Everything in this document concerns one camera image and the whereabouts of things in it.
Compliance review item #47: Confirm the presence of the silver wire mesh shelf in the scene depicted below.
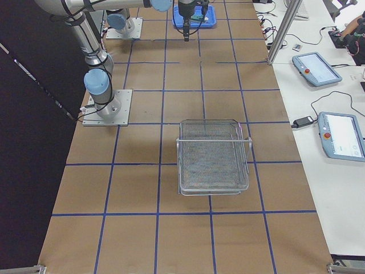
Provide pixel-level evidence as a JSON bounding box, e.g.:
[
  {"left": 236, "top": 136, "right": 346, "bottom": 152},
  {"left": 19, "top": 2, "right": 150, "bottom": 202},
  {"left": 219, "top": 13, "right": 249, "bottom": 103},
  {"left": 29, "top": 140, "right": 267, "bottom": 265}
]
[{"left": 176, "top": 119, "right": 252, "bottom": 196}]

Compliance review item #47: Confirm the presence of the blue plastic tray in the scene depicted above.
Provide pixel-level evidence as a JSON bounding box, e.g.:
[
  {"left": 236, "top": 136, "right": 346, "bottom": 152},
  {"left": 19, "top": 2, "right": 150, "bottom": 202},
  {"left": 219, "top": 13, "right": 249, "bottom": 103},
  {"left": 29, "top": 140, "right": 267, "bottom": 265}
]
[{"left": 172, "top": 5, "right": 217, "bottom": 30}]

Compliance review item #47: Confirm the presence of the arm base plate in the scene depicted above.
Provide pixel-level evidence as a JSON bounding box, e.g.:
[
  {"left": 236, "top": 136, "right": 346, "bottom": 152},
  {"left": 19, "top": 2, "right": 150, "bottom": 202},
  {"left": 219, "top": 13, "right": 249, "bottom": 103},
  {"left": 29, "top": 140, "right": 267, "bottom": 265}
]
[
  {"left": 81, "top": 90, "right": 132, "bottom": 126},
  {"left": 106, "top": 14, "right": 143, "bottom": 40}
]

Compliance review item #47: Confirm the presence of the upper teach pendant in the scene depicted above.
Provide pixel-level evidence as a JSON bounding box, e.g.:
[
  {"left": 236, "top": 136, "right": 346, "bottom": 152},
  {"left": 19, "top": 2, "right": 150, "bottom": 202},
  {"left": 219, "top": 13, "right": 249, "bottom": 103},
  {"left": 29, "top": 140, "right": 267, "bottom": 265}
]
[{"left": 291, "top": 52, "right": 342, "bottom": 87}]

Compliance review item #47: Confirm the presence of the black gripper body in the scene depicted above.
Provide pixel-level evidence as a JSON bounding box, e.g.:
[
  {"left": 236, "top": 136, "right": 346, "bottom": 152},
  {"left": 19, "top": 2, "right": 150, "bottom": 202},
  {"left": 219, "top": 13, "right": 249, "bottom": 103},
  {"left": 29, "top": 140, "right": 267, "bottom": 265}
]
[{"left": 178, "top": 0, "right": 195, "bottom": 19}]

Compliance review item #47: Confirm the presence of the black power adapter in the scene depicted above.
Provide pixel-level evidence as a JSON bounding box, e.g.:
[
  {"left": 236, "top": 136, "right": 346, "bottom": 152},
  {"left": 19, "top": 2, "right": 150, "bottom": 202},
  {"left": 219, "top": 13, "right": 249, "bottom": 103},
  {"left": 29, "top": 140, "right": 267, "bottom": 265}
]
[{"left": 291, "top": 116, "right": 314, "bottom": 128}]

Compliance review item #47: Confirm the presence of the aluminium frame post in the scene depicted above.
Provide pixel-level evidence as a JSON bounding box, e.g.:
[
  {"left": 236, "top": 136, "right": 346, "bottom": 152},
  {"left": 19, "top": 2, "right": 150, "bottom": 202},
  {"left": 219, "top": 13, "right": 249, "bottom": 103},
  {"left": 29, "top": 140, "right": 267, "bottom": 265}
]
[{"left": 267, "top": 0, "right": 302, "bottom": 65}]

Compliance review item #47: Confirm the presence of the lower teach pendant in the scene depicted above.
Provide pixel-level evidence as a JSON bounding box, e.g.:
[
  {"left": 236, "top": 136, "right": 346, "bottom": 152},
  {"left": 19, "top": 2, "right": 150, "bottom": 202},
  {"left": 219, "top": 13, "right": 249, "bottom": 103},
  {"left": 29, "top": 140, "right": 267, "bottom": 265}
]
[{"left": 318, "top": 111, "right": 364, "bottom": 162}]

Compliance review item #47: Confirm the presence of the teach pendant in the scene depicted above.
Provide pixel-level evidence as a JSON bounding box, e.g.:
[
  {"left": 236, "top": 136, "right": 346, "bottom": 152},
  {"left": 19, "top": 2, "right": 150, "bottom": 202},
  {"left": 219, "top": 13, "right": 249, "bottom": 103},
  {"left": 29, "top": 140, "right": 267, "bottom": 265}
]
[
  {"left": 291, "top": 52, "right": 342, "bottom": 87},
  {"left": 318, "top": 111, "right": 364, "bottom": 162}
]

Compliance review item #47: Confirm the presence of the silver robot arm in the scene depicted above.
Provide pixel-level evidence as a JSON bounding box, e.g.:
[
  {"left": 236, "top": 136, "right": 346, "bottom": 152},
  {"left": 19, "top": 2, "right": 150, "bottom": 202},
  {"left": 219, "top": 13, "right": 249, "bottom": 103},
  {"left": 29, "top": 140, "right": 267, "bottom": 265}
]
[
  {"left": 107, "top": 0, "right": 197, "bottom": 42},
  {"left": 36, "top": 1, "right": 157, "bottom": 126}
]

